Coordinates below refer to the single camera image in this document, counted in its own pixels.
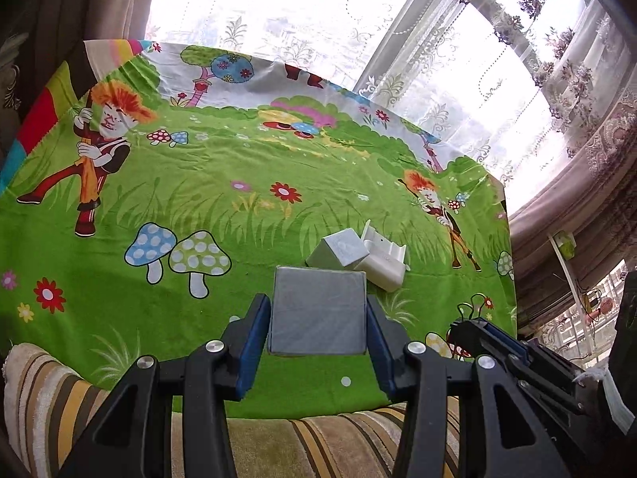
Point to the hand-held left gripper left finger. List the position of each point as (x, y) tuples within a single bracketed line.
[(249, 353)]

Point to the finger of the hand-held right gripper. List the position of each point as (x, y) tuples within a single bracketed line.
[(502, 339), (465, 338)]

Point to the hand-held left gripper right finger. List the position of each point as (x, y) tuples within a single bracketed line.
[(383, 358)]

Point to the white rounded square box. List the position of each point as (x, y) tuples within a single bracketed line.
[(316, 311)]

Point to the white open box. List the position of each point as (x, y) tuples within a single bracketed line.
[(383, 266)]

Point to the green tissue pack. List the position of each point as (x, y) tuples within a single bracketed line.
[(565, 245)]

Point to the striped beige towel blanket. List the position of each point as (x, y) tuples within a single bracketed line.
[(308, 445)]

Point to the small white cube box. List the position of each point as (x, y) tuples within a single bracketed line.
[(338, 251)]

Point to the pink heavy curtain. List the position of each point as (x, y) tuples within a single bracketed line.
[(109, 0), (572, 199)]

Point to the cartoon printed green cloth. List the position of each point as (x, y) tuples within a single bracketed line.
[(224, 184)]

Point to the white lace curtain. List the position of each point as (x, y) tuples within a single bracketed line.
[(323, 15)]

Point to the cream carved nightstand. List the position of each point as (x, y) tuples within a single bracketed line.
[(11, 94)]

